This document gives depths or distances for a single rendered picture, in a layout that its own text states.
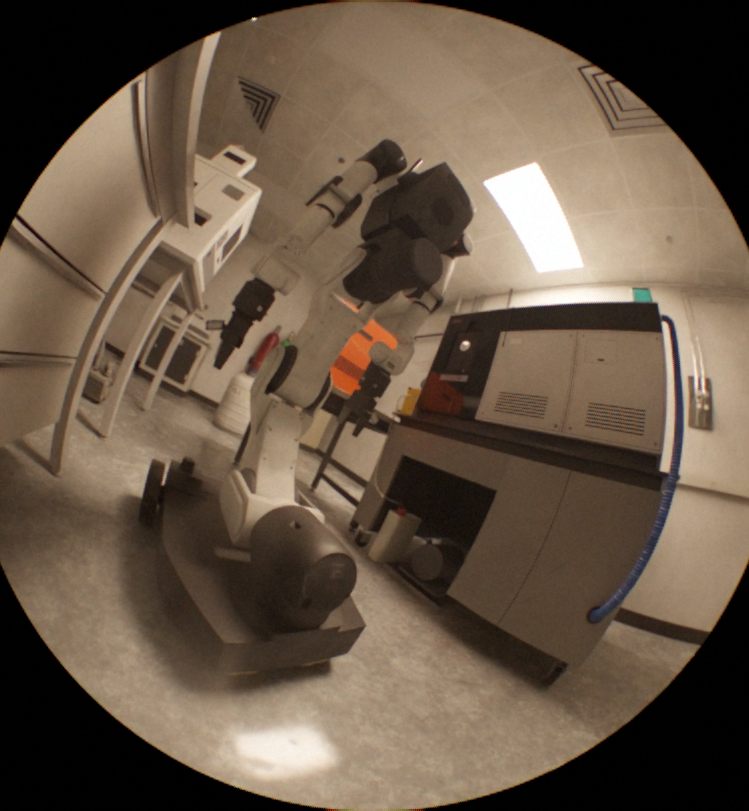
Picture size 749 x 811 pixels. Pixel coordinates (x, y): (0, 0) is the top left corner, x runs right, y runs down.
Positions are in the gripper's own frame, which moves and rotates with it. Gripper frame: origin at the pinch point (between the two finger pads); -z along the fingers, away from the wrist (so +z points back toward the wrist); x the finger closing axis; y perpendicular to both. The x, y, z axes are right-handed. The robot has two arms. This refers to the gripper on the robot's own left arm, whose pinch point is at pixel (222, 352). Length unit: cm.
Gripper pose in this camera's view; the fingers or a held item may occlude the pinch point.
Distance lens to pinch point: 66.4
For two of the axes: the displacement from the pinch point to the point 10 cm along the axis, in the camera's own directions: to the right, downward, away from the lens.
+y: -6.6, -4.0, -6.4
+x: -5.4, -3.4, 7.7
